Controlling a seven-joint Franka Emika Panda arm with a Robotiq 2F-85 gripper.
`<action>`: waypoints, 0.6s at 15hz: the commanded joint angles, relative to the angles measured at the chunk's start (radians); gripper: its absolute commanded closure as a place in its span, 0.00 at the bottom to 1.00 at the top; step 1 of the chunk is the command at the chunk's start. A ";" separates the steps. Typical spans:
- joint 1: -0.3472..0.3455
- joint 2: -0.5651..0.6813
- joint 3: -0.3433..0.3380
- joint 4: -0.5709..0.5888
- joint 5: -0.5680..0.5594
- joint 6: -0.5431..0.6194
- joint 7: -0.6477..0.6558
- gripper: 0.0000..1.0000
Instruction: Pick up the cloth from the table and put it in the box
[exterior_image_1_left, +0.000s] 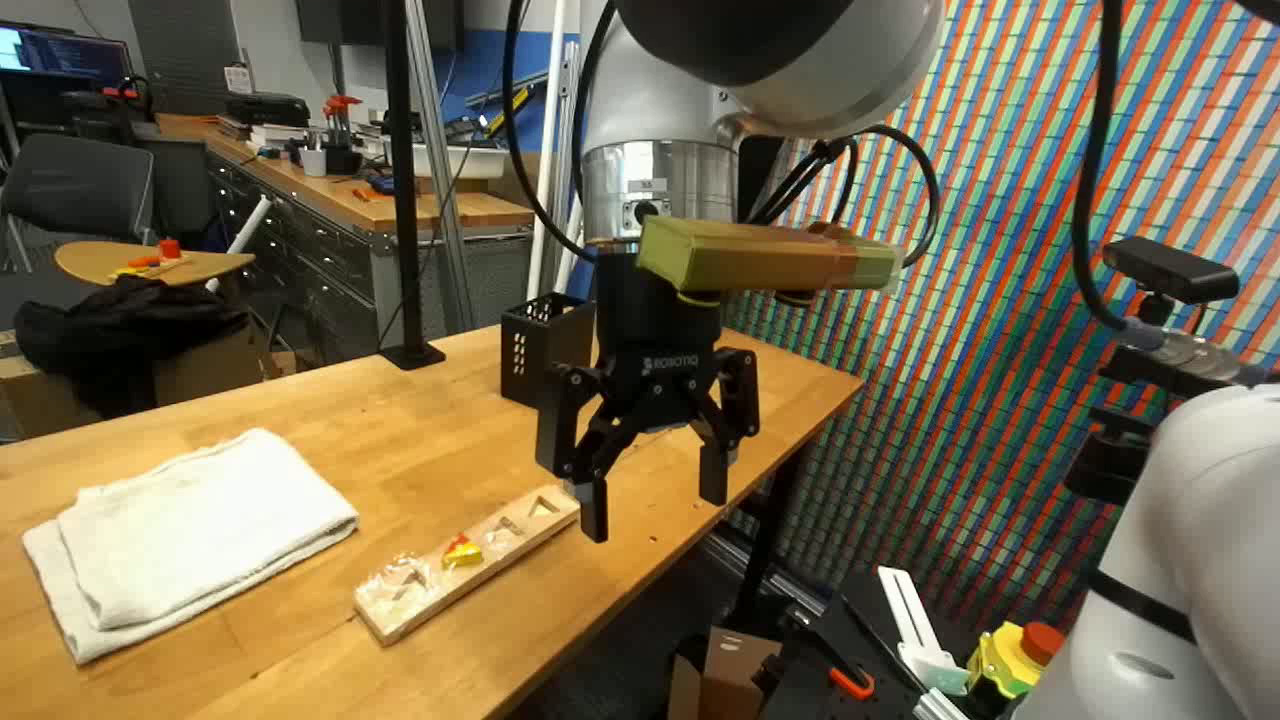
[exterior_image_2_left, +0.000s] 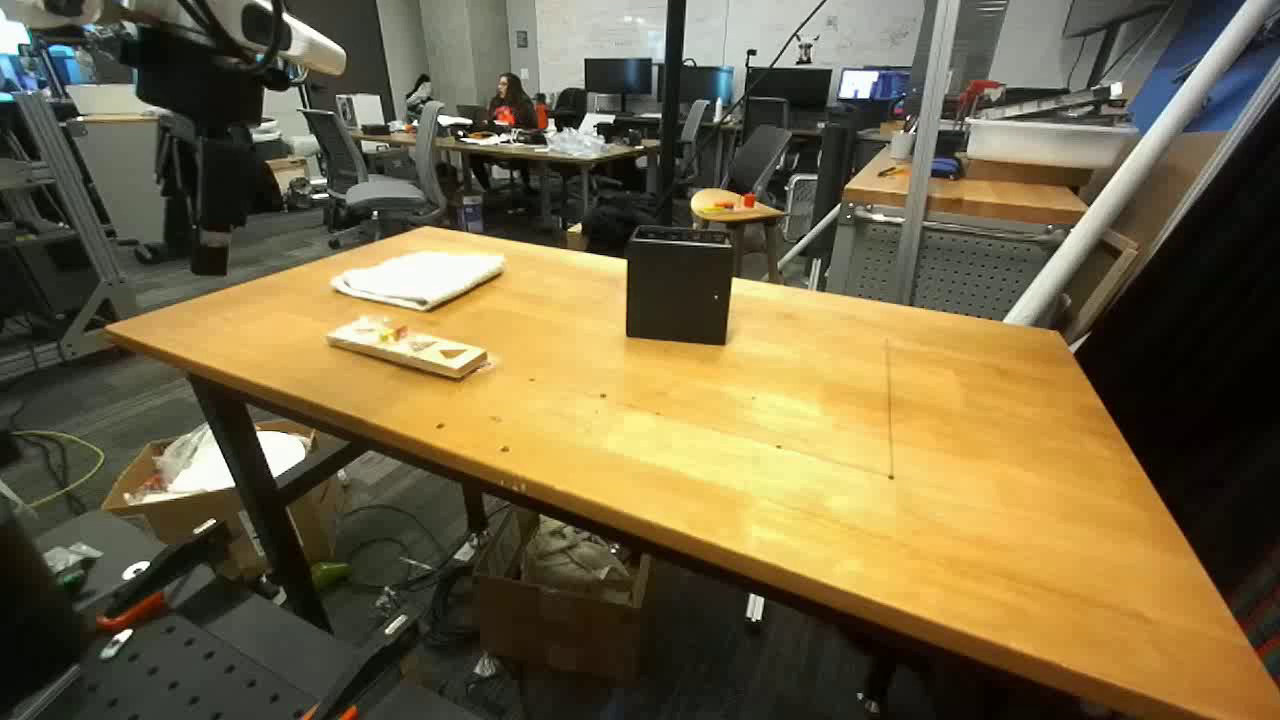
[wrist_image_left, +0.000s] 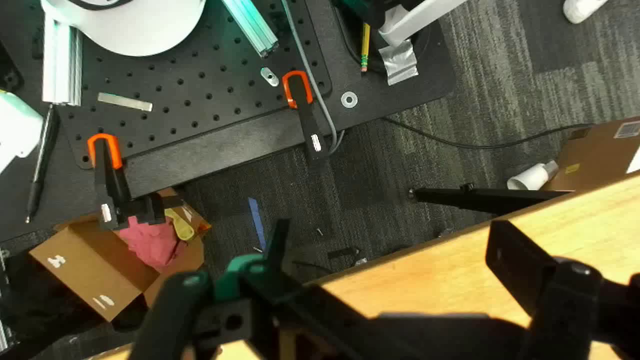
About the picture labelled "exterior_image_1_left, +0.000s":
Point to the black bag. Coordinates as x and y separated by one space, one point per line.
121 333

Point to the black office chair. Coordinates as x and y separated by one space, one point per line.
82 187

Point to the colourful striped backdrop panel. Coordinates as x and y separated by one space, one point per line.
1000 267

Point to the white cloth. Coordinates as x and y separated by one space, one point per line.
184 533

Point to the black pole stand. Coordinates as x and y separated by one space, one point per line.
401 201

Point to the brown cardboard box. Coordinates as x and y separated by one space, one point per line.
213 365
733 666

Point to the white slanted pole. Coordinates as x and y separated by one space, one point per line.
548 160

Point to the yellow red puzzle piece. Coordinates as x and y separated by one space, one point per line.
460 552

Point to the pale wooden puzzle board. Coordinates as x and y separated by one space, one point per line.
401 615

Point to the wooden workbench with grey front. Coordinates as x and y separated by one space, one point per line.
332 255

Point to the small red orange toy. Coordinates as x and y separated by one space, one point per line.
163 255

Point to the black camera on stand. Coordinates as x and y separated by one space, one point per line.
1172 267

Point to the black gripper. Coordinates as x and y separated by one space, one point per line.
655 341

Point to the black device with red top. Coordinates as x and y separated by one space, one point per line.
340 135

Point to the small round wooden table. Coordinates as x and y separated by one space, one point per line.
103 261

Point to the monitor with blue screen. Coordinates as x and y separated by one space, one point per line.
52 48

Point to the black perforated box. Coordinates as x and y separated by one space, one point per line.
533 346

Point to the grey slanted metal bar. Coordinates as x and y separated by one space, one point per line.
442 160

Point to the yellow red emergency stop button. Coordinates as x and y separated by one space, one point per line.
1005 662

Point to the black equipment case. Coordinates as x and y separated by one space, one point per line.
265 110

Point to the white metal bracket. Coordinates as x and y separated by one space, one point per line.
913 624

